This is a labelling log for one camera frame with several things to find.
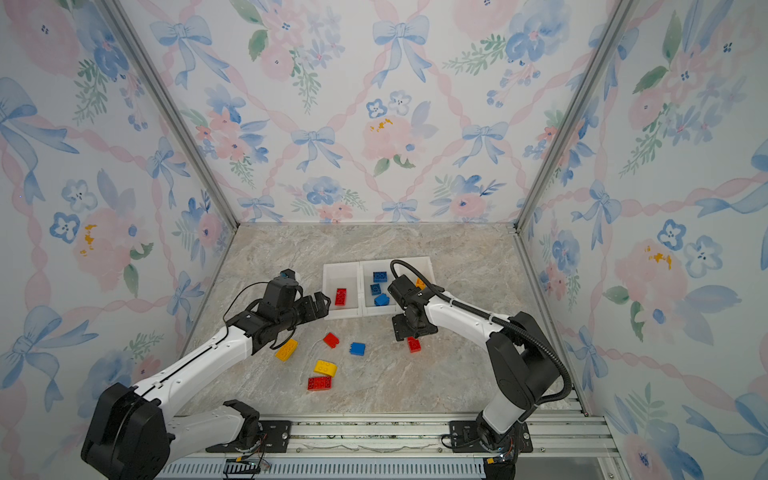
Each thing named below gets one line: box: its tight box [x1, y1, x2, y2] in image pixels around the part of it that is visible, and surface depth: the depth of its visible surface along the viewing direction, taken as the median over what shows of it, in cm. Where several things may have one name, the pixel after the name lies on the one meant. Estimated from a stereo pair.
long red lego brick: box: [335, 288, 347, 306], surface depth 100 cm
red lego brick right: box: [407, 336, 421, 353], surface depth 90 cm
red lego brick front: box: [307, 376, 333, 391], surface depth 83 cm
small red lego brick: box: [323, 332, 340, 349], surface depth 92 cm
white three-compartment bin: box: [323, 256, 436, 320], surface depth 100 cm
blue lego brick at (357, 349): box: [349, 342, 366, 356], surface depth 91 cm
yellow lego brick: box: [314, 360, 338, 378], surface depth 85 cm
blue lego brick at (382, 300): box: [374, 293, 391, 306], surface depth 99 cm
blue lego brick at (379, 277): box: [373, 271, 388, 283], surface depth 105 cm
